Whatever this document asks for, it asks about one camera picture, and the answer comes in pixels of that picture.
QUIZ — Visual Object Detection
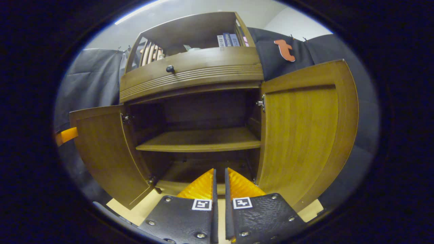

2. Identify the wooden ribbed drawer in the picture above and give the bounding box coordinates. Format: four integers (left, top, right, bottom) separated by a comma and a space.
119, 46, 264, 104

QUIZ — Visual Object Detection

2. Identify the wooden shoe cabinet door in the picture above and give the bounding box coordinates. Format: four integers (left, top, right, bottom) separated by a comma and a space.
255, 59, 359, 213
69, 104, 157, 210

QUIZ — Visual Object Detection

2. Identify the black backdrop cloth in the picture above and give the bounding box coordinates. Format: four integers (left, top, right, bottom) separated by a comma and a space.
54, 27, 379, 204

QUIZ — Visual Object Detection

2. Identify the wooden double-door shoe cabinet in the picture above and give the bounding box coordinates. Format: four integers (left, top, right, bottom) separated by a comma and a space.
119, 12, 265, 197

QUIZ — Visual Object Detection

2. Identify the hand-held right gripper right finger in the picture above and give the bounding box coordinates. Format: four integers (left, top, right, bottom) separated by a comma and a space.
224, 167, 307, 244

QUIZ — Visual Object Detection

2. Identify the wooden inner shelf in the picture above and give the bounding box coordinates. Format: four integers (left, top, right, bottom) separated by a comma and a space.
136, 127, 261, 153

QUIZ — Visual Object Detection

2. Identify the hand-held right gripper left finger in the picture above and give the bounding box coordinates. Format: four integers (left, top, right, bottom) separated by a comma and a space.
137, 168, 218, 244

